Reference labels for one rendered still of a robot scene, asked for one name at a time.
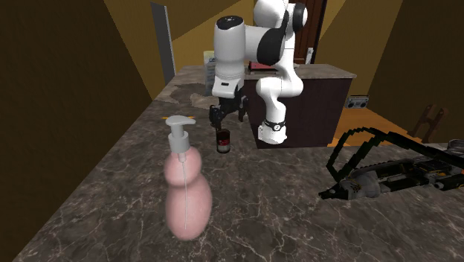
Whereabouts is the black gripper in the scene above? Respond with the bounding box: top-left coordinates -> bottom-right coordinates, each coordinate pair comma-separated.
209,86 -> 251,130

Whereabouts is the dark red can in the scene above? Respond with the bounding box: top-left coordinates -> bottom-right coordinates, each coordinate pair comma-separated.
216,128 -> 232,154

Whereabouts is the red book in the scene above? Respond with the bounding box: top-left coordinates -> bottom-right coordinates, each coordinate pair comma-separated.
248,60 -> 281,76

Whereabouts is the dark robot stand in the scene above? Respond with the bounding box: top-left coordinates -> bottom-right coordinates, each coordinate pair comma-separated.
242,63 -> 358,150

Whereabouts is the grey door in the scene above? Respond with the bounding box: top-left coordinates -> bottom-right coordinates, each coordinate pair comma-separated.
149,1 -> 177,86

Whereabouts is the pink soap dispenser bottle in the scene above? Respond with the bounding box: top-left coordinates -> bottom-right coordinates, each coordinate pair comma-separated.
162,115 -> 213,241

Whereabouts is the dark brown door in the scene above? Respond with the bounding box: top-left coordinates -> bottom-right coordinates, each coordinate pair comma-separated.
289,0 -> 328,66

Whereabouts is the grey boombox radio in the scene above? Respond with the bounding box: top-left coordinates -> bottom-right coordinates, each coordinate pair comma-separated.
344,95 -> 370,109

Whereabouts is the black and grey power tool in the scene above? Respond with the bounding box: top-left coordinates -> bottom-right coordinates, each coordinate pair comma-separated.
318,126 -> 464,201

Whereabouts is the brown wooden chair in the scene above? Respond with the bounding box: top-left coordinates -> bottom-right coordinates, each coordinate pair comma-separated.
410,103 -> 449,144

